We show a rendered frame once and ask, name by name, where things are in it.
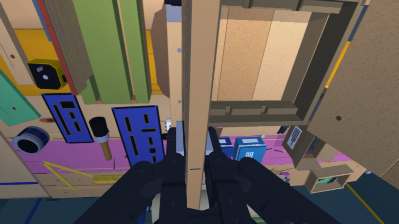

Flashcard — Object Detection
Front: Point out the tan divider board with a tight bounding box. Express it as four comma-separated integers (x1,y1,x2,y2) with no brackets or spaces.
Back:
181,0,223,210

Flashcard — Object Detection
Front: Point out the purple mat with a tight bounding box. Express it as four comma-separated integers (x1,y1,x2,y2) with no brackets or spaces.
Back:
10,134,353,175

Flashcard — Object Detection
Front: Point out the yellow black tape measure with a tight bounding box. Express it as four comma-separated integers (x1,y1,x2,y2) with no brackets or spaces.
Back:
27,58,68,91

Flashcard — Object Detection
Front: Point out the tan wooden board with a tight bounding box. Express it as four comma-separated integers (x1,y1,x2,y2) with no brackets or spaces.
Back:
0,3,36,85
0,130,50,199

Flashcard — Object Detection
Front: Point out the small open wooden box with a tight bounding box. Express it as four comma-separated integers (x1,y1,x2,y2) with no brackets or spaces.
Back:
304,164,355,194

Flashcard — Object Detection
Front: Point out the black bristle brush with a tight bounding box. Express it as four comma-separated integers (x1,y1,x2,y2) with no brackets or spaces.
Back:
89,116,113,162

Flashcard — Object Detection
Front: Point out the green wooden pallet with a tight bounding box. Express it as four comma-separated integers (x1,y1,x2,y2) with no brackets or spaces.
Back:
72,0,153,105

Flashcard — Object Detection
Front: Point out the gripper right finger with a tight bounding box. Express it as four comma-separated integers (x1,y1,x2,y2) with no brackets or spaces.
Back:
204,126,342,224

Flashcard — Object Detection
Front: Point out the pine crate body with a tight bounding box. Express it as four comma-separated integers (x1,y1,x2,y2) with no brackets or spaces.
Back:
166,0,369,129

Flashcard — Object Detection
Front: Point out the dark blue tape roll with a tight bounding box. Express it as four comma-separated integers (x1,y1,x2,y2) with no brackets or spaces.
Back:
12,126,51,155

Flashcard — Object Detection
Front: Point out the blue stencil panel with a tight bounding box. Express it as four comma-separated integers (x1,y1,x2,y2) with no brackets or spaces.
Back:
41,92,95,144
111,105,166,168

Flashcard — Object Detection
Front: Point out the cardboard box with label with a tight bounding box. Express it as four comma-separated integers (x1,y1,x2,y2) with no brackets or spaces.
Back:
282,124,339,172

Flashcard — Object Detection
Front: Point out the brown board stack red edge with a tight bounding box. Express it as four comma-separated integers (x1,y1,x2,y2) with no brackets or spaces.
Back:
36,0,94,96

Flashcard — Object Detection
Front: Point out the speckled brown crate lid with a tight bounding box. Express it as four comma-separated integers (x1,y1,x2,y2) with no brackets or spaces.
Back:
306,0,399,189

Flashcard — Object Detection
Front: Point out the blue box white label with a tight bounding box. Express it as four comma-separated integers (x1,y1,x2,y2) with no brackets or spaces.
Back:
232,136,267,165
217,137,234,159

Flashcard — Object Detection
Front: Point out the yellow mat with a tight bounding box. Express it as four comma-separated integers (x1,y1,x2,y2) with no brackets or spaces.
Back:
0,28,164,96

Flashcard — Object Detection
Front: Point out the brown speckled board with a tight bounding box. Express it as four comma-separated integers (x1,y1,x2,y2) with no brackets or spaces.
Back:
151,4,171,98

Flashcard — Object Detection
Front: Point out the yellow folding ruler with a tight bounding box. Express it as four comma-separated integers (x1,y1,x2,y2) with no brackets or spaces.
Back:
41,160,126,191

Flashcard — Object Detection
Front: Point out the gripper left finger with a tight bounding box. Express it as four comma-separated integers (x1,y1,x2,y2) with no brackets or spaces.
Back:
73,121,188,224

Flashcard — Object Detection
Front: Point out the teal board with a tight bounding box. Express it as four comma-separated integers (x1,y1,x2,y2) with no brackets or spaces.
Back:
0,69,42,127

